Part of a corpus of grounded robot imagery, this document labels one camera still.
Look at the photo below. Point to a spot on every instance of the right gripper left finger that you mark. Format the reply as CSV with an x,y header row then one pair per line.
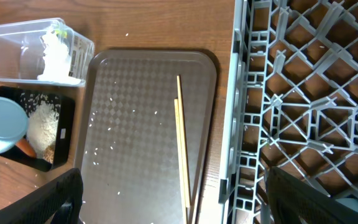
x,y
58,201

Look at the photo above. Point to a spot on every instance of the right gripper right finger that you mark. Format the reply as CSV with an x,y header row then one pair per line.
x,y
292,201

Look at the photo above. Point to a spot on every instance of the brown patterned food piece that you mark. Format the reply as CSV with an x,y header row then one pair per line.
x,y
49,154

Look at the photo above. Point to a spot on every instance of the orange carrot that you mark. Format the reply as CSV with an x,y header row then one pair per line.
x,y
26,148

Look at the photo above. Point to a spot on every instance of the white rice pile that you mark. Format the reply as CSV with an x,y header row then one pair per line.
x,y
42,130

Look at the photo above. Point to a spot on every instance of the light blue rice bowl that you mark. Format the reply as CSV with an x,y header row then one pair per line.
x,y
13,123

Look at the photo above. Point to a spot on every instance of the wooden chopstick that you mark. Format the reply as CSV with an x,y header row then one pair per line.
x,y
183,143
180,164

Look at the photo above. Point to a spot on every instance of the grey dishwasher rack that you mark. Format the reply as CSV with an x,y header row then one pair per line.
x,y
292,102

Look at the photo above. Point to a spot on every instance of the brown serving tray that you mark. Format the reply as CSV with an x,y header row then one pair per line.
x,y
128,153

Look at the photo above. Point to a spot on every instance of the black rectangular tray bin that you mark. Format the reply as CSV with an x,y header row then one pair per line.
x,y
29,100

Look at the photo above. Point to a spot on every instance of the clear plastic bin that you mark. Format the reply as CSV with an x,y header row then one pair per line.
x,y
22,51

